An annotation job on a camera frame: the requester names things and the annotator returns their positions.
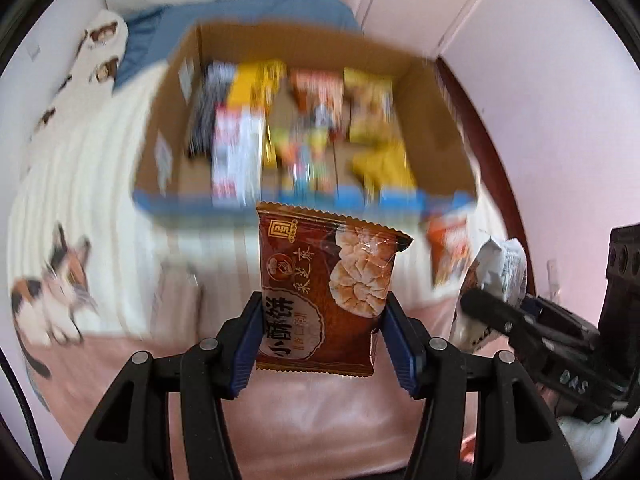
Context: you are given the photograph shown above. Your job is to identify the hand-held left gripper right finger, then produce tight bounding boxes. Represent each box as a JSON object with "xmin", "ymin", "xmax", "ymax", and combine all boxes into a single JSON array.
[{"xmin": 380, "ymin": 292, "xmax": 585, "ymax": 480}]

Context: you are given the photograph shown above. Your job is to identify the white grey snack packet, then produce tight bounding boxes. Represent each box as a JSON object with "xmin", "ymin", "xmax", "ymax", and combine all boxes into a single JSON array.
[{"xmin": 449, "ymin": 236, "xmax": 529, "ymax": 352}]

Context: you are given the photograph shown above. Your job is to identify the cat-print blanket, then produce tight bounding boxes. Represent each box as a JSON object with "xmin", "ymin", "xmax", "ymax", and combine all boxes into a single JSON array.
[{"xmin": 9, "ymin": 60, "xmax": 508, "ymax": 461}]

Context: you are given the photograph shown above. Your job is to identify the orange panda snack packet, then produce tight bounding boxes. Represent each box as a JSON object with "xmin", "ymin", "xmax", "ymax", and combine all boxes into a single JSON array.
[
  {"xmin": 426, "ymin": 214, "xmax": 474, "ymax": 289},
  {"xmin": 289, "ymin": 69, "xmax": 347, "ymax": 137}
]

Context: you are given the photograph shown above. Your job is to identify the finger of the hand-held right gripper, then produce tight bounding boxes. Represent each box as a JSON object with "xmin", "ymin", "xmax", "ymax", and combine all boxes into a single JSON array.
[
  {"xmin": 459, "ymin": 289, "xmax": 541, "ymax": 348},
  {"xmin": 519, "ymin": 294, "xmax": 557, "ymax": 323}
]

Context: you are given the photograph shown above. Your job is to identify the red white snack packet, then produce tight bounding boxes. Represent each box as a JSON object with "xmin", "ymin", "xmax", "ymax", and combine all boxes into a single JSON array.
[{"xmin": 211, "ymin": 106, "xmax": 264, "ymax": 207}]

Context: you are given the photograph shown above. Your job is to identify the blue bed sheet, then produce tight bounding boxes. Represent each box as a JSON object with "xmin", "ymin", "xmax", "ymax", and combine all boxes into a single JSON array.
[{"xmin": 114, "ymin": 0, "xmax": 362, "ymax": 93}]

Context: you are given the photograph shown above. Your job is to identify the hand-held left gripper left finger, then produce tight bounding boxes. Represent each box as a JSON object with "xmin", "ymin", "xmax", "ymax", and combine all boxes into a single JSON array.
[{"xmin": 64, "ymin": 292, "xmax": 266, "ymax": 480}]

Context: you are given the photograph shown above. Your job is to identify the white bear-print pillow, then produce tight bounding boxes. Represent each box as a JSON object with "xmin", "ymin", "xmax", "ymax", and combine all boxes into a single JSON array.
[{"xmin": 27, "ymin": 9, "xmax": 130, "ymax": 141}]

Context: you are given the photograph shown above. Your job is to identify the person's right forearm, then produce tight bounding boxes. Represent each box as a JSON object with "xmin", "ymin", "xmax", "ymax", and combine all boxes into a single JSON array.
[{"xmin": 557, "ymin": 412, "xmax": 623, "ymax": 480}]

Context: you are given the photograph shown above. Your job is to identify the plain yellow snack packet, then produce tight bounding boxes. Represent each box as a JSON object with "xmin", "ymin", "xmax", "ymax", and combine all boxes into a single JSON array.
[{"xmin": 351, "ymin": 141, "xmax": 417, "ymax": 198}]

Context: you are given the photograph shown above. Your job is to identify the black cable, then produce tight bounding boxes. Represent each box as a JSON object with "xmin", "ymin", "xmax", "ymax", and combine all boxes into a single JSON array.
[{"xmin": 0, "ymin": 347, "xmax": 53, "ymax": 480}]

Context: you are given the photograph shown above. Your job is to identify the yellow photo-print snack packet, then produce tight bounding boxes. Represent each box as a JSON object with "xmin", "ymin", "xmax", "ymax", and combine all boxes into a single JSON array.
[{"xmin": 344, "ymin": 66, "xmax": 394, "ymax": 144}]

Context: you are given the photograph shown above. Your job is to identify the cardboard box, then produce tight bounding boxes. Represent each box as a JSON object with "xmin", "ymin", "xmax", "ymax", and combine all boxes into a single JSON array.
[{"xmin": 132, "ymin": 20, "xmax": 479, "ymax": 223}]

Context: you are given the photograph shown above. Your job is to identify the brown pastry packet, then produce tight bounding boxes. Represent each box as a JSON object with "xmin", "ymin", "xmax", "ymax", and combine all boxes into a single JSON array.
[{"xmin": 255, "ymin": 201, "xmax": 415, "ymax": 377}]

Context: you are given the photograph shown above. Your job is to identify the assorted snack packets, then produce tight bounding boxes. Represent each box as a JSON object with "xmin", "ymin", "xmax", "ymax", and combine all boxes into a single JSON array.
[{"xmin": 186, "ymin": 60, "xmax": 289, "ymax": 162}]

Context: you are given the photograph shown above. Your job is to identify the colourful candy packet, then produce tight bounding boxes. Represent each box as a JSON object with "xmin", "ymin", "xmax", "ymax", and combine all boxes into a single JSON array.
[{"xmin": 276, "ymin": 130, "xmax": 337, "ymax": 197}]

